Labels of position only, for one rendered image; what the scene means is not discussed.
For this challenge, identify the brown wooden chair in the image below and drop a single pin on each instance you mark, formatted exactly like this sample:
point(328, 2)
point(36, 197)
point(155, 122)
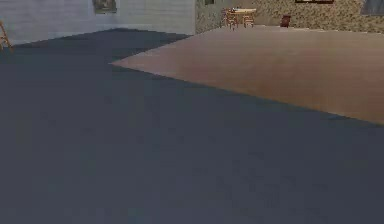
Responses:
point(248, 20)
point(229, 18)

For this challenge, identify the dark framed wall picture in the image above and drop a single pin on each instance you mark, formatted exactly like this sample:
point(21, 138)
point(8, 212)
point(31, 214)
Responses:
point(314, 1)

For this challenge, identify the green framed wall picture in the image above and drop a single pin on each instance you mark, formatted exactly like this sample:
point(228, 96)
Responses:
point(104, 5)

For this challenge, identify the small dark wall picture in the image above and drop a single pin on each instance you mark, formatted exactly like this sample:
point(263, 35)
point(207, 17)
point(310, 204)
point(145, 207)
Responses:
point(209, 1)

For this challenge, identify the grey window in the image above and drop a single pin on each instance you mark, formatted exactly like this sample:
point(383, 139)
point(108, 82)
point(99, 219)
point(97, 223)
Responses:
point(372, 6)

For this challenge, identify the pale wooden dining table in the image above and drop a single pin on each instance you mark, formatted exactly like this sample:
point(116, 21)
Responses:
point(246, 11)

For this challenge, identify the dark red bin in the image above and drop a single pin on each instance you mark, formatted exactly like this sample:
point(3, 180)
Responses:
point(285, 20)

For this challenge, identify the orange wooden chair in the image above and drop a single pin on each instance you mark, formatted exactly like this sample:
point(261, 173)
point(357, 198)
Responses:
point(4, 37)

